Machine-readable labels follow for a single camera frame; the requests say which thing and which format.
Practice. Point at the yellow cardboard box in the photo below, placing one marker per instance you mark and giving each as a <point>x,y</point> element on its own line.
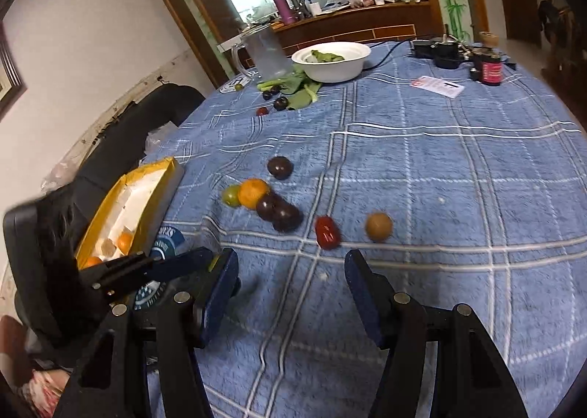
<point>169,179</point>

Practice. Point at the round wooden block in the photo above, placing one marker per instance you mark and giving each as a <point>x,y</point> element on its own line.
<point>488,38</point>

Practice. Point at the dark picture frame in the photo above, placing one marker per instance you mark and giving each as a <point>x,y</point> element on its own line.
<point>9,74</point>

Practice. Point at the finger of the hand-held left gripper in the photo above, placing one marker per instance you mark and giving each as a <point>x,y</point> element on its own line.
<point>183,264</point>
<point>114,269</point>

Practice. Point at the leafy greens in bowl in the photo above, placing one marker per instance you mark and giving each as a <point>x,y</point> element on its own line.
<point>323,56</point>

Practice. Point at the teal printed packet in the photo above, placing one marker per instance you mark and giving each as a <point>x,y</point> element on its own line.
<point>166,241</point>

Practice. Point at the green round fruit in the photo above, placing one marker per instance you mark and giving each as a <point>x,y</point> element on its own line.
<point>230,196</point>

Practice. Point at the glass mug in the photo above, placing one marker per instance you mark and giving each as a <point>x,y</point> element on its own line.
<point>266,53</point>

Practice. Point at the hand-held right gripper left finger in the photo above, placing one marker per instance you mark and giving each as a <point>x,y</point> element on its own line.
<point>220,289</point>

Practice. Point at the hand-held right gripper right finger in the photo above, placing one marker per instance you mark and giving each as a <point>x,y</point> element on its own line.
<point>362,294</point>

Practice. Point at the white bowl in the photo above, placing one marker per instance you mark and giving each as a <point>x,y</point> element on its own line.
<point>332,67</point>

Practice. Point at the purple thermos bottle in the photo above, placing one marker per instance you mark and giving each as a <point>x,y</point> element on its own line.
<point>282,5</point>

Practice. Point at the black round device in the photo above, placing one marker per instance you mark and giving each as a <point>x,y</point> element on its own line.
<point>445,52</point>

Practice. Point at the red jujube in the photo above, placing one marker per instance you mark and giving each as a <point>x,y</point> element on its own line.
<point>327,232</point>

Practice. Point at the dark purple plum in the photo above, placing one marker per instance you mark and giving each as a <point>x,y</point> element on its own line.
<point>279,167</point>
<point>267,206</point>
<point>286,217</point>

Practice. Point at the wooden cabinet counter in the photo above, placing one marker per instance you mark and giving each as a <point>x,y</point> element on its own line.
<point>353,26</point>

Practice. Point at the black power adapter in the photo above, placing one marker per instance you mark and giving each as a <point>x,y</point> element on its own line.
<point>422,47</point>

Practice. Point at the loose green vegetable leaves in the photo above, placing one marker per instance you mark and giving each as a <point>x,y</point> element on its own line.
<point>298,90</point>

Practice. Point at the white foam box insert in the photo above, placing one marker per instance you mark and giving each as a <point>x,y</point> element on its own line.
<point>137,198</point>

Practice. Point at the large orange tangerine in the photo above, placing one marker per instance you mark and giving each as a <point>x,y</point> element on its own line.
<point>253,193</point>

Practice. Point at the yellow-brown round fruit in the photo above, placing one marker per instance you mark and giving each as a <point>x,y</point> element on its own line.
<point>379,226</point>

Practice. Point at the white and red card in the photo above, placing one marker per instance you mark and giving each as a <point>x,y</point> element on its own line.
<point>438,85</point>

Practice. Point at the black padded chair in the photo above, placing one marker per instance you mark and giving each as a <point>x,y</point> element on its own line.
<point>36,262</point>

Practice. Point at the pink patterned cloth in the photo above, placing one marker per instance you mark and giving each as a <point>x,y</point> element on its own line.
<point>41,388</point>

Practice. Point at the small orange kumquat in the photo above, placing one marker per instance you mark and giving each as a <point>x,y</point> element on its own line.
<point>91,262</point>
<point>124,242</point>

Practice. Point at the red and black cylinder device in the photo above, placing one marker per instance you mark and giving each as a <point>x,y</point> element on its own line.
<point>489,69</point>

